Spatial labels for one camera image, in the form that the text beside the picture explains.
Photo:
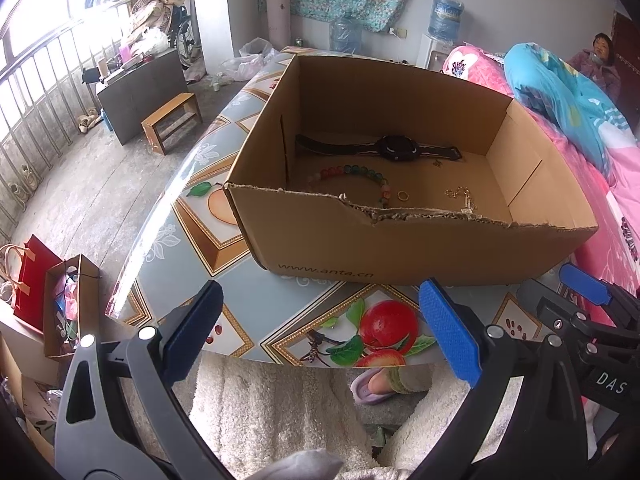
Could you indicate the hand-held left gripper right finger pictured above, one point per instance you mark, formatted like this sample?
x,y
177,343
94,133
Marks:
x,y
450,330

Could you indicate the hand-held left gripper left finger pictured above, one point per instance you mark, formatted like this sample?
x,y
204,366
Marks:
x,y
192,330

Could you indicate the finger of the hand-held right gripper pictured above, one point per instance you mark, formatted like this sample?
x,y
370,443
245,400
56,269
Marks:
x,y
582,282
550,305

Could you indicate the large cardboard box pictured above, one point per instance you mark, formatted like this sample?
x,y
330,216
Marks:
x,y
400,255

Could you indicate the pink blanket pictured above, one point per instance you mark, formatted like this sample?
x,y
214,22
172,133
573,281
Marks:
x,y
622,200

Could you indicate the white fleece robe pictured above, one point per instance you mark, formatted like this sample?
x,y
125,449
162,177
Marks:
x,y
250,410

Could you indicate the small cardboard box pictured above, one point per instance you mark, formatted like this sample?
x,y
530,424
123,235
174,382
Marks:
x,y
87,310

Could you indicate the purple slipper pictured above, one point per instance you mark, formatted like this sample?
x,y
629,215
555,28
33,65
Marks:
x,y
360,390

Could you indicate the red gift bag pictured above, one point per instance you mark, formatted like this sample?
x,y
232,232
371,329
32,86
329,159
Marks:
x,y
37,285

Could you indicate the cardboard box with clutter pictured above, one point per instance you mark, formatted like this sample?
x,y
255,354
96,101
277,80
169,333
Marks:
x,y
30,400

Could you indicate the grey cloth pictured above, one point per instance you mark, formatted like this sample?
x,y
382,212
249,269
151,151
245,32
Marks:
x,y
305,467

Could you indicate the black wrist watch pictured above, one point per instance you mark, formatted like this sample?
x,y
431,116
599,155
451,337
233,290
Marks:
x,y
397,149

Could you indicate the blue quilt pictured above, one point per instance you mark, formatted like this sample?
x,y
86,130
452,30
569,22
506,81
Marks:
x,y
560,95

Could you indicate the pair of beige shoes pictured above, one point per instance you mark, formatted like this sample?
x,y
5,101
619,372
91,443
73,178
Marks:
x,y
86,124
24,180

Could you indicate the wooden stool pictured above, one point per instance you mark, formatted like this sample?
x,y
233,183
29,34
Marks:
x,y
170,105

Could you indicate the brown wooden door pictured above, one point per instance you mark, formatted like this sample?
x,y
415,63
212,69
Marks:
x,y
629,50

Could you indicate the grey cabinet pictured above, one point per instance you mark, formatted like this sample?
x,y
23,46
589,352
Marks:
x,y
145,95

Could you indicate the white plastic bag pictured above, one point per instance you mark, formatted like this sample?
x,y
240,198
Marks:
x,y
242,67
255,49

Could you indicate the metal window railing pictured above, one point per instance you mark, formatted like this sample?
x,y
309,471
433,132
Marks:
x,y
30,110

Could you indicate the white water dispenser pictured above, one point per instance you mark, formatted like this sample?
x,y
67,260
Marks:
x,y
430,52

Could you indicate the wheelchair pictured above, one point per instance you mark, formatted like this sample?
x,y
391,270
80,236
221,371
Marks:
x,y
185,40

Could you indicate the blue water jug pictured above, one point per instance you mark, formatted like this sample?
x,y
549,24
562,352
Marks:
x,y
446,17
346,35

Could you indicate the pile of beige blankets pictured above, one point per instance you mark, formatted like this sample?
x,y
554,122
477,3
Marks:
x,y
155,5

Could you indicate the rolled white mat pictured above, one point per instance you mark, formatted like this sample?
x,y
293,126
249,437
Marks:
x,y
277,10

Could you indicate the white wall socket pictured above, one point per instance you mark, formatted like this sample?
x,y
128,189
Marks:
x,y
398,32

